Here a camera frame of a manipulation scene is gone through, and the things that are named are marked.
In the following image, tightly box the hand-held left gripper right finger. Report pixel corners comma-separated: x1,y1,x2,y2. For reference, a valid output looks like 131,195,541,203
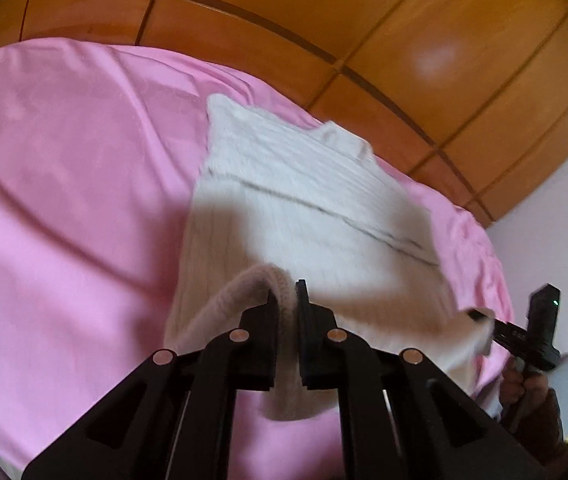
295,280,547,480

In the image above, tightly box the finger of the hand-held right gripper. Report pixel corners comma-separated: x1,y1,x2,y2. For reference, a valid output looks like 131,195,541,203
468,309,529,357

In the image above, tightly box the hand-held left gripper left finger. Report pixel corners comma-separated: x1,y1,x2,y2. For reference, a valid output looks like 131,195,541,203
21,287,281,480

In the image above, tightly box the white knit sweater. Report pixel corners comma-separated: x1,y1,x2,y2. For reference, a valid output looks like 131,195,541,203
164,92,495,422

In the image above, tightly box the person's right forearm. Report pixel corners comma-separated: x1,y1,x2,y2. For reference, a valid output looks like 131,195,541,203
506,387,565,467

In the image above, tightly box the person's right hand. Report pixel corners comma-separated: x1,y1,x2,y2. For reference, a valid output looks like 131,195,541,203
500,362,550,417

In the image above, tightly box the pink blanket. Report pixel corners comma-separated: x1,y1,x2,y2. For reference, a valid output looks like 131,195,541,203
0,37,515,480

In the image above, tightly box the wooden wardrobe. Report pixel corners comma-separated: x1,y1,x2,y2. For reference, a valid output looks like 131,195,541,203
0,0,568,228

